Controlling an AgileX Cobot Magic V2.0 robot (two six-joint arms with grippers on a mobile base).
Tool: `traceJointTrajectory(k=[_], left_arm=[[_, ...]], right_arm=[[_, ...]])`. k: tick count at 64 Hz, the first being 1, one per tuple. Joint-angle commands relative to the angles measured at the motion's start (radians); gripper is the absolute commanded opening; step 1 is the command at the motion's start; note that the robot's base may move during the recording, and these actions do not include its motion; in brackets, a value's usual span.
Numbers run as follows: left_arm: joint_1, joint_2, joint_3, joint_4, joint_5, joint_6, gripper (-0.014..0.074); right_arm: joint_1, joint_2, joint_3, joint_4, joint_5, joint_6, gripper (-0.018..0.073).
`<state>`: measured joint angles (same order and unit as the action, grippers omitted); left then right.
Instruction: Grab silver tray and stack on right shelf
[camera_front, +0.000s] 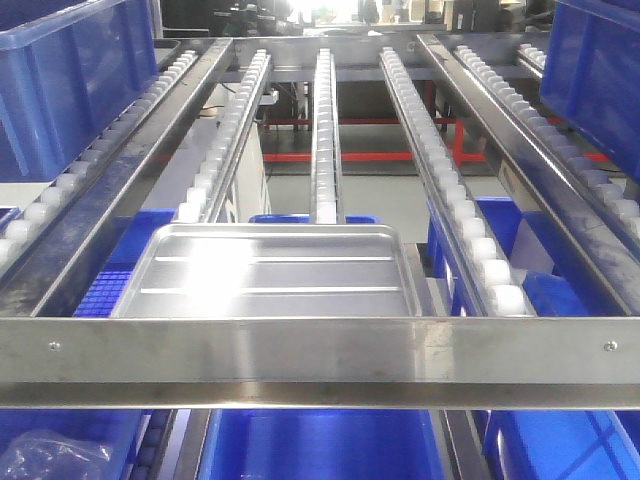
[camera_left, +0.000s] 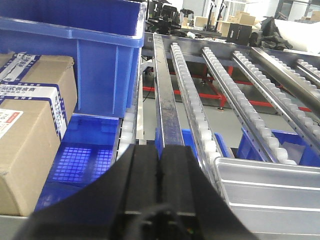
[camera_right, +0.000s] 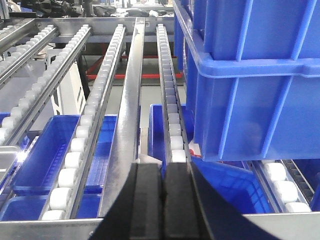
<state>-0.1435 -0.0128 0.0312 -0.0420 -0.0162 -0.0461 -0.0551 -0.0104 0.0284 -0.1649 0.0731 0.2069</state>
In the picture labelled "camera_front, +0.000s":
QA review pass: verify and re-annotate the silver metal tray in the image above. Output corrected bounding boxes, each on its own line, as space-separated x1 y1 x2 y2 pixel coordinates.
112 223 421 319

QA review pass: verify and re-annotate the steel shelf front crossbar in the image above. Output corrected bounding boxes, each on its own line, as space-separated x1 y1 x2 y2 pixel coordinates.
1 317 639 410

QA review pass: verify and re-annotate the centre white roller track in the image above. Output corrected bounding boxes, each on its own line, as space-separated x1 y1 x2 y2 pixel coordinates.
310 48 345 224

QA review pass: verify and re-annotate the blue bin under centre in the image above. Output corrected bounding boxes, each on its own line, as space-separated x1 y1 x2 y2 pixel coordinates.
249 214 380 224

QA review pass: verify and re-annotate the blue bin under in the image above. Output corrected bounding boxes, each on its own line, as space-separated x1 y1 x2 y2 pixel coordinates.
249 214 380 224
425 195 607 317
73 208 176 318

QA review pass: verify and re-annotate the left-centre white roller track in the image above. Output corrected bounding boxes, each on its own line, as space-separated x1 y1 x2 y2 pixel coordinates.
173 49 271 224

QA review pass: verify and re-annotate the blue bin under left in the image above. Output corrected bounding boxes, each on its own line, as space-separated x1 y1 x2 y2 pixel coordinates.
73 208 176 318

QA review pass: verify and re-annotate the right-centre white roller track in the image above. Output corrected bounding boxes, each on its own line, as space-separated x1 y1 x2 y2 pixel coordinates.
380 47 536 317

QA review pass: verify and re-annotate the blue bin lower centre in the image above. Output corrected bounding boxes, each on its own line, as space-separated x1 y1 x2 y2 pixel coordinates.
198 409 444 479

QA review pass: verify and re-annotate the blue bin under right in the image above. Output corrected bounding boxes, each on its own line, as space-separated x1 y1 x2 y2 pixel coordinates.
425 195 607 317

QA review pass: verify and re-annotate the blue bin lower left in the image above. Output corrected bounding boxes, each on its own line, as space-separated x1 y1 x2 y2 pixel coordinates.
1 409 145 479

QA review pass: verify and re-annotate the far left roller track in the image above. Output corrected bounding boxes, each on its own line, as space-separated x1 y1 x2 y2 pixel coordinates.
1 49 198 273

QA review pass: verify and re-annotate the blue bin lower right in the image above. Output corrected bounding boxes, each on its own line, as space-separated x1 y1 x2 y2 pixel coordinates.
482 410 639 479

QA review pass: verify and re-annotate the far right roller track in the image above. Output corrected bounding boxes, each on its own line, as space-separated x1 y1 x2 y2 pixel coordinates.
454 45 639 240

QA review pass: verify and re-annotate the blue bin upper left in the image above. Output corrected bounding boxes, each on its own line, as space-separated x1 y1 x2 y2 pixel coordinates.
1 1 157 182

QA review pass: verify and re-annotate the blue bin upper right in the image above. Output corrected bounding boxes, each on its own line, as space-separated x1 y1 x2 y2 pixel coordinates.
540 0 639 181

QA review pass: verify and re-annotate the clear plastic bag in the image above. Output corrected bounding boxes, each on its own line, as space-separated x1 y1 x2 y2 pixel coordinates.
1 430 113 479

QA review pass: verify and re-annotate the red floor frame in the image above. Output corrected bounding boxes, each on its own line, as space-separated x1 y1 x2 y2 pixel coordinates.
257 116 611 165

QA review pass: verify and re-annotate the right steel divider rail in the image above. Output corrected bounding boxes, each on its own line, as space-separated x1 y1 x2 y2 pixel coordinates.
418 35 639 315

